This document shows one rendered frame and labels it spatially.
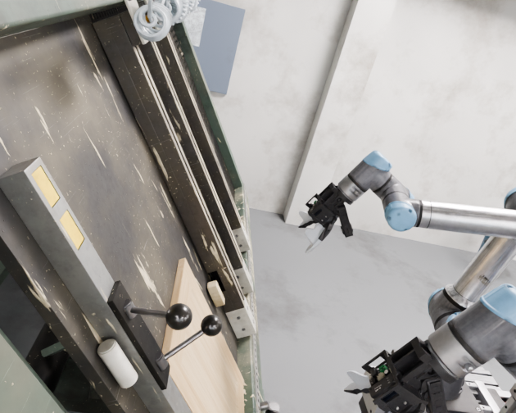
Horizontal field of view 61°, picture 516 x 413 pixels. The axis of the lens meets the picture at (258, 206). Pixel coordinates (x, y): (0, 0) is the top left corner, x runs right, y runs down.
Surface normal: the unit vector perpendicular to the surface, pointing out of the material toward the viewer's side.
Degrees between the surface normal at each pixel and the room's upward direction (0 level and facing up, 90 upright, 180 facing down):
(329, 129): 90
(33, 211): 90
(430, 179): 90
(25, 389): 58
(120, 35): 90
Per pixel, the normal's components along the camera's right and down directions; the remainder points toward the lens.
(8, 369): 0.95, -0.29
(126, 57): 0.05, 0.47
